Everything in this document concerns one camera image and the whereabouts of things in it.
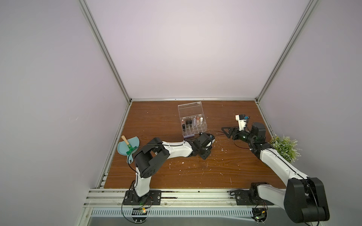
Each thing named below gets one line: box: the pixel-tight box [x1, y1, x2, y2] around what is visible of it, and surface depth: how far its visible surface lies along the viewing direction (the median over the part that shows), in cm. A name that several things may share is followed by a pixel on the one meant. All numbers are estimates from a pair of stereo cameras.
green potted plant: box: [269, 134, 303, 164], surface depth 75 cm
